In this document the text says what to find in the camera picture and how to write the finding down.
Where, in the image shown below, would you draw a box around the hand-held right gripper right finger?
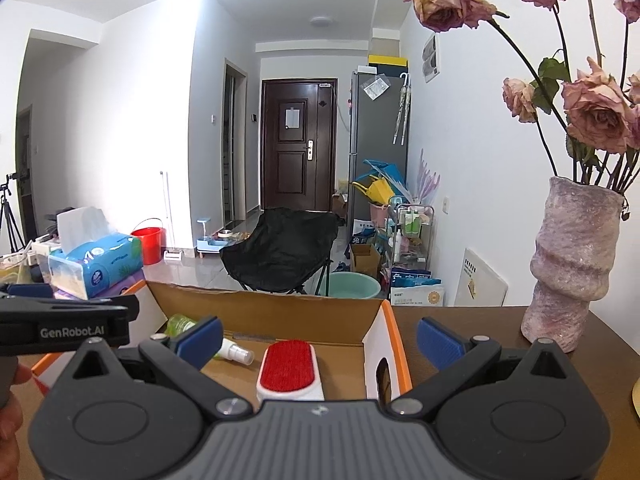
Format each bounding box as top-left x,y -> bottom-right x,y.
389,317 -> 581,418

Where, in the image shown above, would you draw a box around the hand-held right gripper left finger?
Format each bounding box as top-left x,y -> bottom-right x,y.
59,316 -> 253,418

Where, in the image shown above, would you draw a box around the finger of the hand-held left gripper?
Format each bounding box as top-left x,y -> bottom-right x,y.
0,294 -> 142,322
7,283 -> 54,299

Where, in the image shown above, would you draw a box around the green spray bottle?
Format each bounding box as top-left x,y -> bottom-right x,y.
165,314 -> 255,365

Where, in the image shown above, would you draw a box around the printed cardboard box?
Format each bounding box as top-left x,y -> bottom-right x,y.
31,280 -> 413,411

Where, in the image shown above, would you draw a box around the red and white lint brush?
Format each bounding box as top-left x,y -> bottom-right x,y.
256,340 -> 326,402

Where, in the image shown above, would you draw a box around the person's left hand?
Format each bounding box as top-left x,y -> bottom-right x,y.
0,366 -> 32,480

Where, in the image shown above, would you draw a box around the clear container with white lid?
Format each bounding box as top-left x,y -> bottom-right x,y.
31,240 -> 63,281

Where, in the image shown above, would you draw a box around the blue tissue pack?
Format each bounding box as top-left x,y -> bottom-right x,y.
47,206 -> 144,298

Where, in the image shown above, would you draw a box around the blue and white bag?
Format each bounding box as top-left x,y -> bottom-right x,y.
382,266 -> 443,288

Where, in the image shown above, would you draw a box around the white leaning board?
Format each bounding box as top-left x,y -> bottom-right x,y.
452,247 -> 509,307

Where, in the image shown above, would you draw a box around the black tripod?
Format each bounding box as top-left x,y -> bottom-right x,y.
0,172 -> 26,256

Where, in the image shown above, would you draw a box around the blue pet feeder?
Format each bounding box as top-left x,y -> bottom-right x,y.
196,218 -> 236,256

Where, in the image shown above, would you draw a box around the green plastic basin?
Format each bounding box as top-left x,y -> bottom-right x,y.
320,271 -> 382,301

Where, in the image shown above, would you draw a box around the red bucket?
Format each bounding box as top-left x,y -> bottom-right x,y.
131,226 -> 165,266

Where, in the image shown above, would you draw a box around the small brown cardboard box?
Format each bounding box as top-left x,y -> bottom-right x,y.
349,242 -> 382,278

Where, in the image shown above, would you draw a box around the metal storage rack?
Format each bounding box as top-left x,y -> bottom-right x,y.
386,196 -> 434,281

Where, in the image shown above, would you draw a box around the black folding chair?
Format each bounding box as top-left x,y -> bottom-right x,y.
220,207 -> 340,296

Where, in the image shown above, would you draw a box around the blue and white carton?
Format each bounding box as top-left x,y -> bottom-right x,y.
352,219 -> 377,246

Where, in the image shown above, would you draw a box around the white mop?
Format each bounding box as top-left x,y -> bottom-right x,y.
159,171 -> 185,261

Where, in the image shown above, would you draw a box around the pink bucket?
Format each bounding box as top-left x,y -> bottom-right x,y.
370,201 -> 396,226

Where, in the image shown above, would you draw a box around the pink textured vase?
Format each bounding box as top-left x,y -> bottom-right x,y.
521,176 -> 626,353

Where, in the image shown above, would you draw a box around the purple clothes hangers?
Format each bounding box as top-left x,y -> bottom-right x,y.
414,149 -> 441,206

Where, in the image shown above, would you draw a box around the dark brown door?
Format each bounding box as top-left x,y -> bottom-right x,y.
260,79 -> 337,212

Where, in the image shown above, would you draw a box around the grey refrigerator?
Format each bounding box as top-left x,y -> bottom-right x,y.
348,66 -> 410,241

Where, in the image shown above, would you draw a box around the white folded umbrella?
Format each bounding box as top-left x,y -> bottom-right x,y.
393,72 -> 412,145

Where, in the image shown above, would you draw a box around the bunch of dried roses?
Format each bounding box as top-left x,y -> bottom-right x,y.
404,0 -> 640,193

